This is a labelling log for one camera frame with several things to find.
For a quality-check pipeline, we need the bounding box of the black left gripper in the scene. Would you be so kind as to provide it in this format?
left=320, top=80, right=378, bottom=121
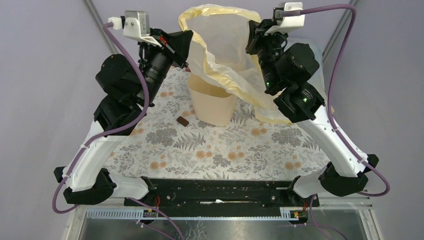
left=137, top=28, right=195, bottom=106

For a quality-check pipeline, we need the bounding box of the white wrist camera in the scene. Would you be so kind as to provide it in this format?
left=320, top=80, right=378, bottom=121
left=108, top=10, right=162, bottom=47
left=265, top=2, right=305, bottom=35

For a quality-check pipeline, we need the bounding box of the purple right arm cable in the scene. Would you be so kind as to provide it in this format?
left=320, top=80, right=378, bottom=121
left=281, top=3, right=391, bottom=198

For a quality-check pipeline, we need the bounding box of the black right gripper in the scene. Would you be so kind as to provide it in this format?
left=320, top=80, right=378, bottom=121
left=244, top=19, right=289, bottom=91

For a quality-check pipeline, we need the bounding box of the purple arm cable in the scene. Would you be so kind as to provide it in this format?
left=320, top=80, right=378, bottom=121
left=51, top=21, right=151, bottom=215
left=281, top=3, right=391, bottom=198

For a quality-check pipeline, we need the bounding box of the floral patterned table mat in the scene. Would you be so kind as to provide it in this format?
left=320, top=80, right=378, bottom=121
left=104, top=68, right=329, bottom=181

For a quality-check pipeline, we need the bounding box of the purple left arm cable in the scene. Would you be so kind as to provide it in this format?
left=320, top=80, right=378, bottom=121
left=51, top=21, right=151, bottom=215

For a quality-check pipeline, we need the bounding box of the yellow translucent trash bag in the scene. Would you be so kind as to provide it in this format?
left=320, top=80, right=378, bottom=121
left=178, top=3, right=290, bottom=125

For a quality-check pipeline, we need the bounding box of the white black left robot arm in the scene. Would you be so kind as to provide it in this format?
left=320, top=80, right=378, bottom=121
left=54, top=28, right=194, bottom=206

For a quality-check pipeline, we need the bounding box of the small brown wooden block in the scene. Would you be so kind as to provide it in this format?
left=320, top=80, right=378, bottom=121
left=176, top=116, right=190, bottom=127

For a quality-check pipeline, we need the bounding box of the beige plastic trash bin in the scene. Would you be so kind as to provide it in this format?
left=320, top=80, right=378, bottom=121
left=188, top=74, right=237, bottom=127

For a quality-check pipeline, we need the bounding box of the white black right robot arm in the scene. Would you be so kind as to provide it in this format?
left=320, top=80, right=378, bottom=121
left=245, top=19, right=379, bottom=206

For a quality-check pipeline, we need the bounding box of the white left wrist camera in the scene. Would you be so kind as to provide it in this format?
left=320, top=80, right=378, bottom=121
left=108, top=10, right=162, bottom=47

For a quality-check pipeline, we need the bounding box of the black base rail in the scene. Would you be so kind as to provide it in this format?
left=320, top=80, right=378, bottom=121
left=124, top=178, right=320, bottom=219

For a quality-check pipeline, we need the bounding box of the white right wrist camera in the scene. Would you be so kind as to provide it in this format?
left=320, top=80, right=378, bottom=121
left=265, top=2, right=305, bottom=35

